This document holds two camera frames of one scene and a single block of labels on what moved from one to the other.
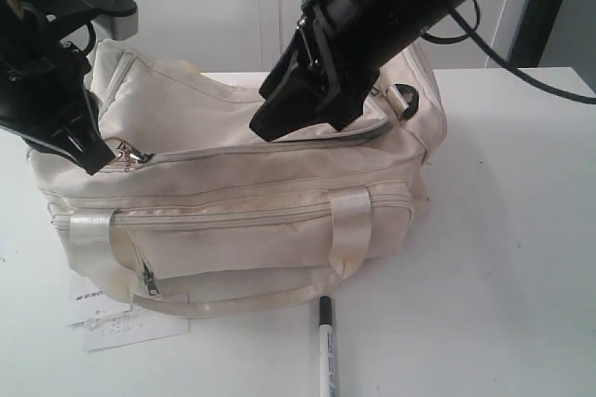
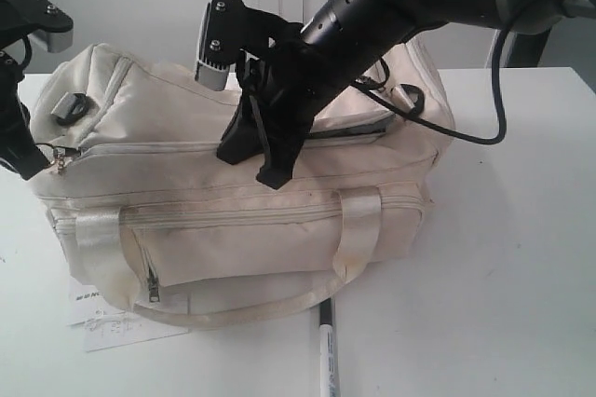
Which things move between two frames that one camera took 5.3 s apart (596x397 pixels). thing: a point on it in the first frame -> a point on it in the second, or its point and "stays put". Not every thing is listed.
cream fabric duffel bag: (195, 216) stays put
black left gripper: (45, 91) -> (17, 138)
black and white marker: (327, 377) stays put
